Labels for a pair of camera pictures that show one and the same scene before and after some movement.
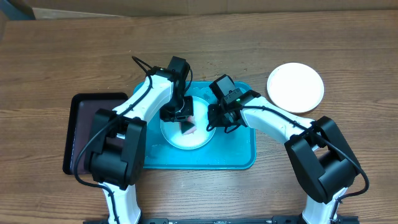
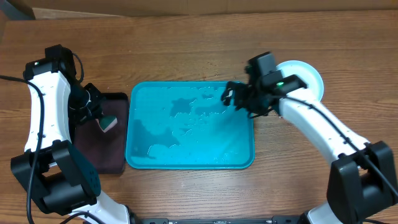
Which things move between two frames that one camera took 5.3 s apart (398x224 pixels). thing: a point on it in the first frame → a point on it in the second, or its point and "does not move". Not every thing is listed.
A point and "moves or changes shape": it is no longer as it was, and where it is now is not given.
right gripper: x=217 y=121 → x=244 y=90
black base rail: x=298 y=219 does not move
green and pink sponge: x=188 y=127 moves or changes shape
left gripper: x=188 y=111 → x=81 y=116
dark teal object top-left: x=17 y=10 does not move
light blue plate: x=171 y=131 → x=307 y=73
